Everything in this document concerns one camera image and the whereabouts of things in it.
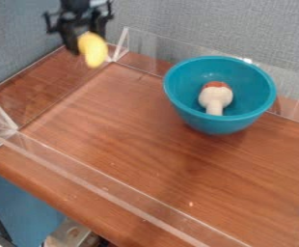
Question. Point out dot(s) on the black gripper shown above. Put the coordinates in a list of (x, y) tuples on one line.
[(77, 13)]

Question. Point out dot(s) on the yellow toy banana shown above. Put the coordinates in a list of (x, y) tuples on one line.
[(93, 48)]

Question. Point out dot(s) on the blue plastic bowl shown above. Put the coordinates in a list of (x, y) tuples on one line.
[(249, 82)]

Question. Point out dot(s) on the white toy mushroom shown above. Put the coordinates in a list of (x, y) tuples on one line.
[(215, 97)]

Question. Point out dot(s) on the clear acrylic barrier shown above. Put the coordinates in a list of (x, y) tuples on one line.
[(92, 141)]

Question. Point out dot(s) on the grey metal bracket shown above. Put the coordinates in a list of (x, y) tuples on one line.
[(71, 235)]

